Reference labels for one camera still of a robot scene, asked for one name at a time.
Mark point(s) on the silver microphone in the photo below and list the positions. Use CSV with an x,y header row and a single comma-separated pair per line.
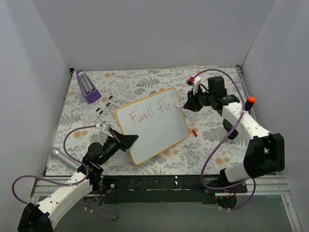
x,y
57,153

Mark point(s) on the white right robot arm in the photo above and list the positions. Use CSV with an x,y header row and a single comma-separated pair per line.
x,y
265,150

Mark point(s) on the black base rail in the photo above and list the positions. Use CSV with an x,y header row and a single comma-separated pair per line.
x,y
157,189

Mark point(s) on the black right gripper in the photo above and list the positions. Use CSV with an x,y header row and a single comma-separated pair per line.
x,y
197,99

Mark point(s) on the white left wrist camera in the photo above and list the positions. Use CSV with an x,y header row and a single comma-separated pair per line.
x,y
105,128

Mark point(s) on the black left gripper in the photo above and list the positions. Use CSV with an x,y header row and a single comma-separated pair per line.
x,y
119,141

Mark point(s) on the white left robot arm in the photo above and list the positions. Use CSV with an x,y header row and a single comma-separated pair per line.
x,y
45,215

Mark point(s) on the black orange-tipped flashlight on stand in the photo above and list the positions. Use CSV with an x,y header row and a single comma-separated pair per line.
x,y
228,126

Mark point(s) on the yellow framed whiteboard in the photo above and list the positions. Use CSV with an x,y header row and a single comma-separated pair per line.
x,y
157,122

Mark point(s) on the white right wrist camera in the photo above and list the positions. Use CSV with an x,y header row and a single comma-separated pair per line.
x,y
194,82

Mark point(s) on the purple metronome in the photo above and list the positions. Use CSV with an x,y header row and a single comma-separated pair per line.
x,y
87,88

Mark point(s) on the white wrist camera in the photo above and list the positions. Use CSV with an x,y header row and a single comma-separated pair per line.
x,y
105,128
194,82

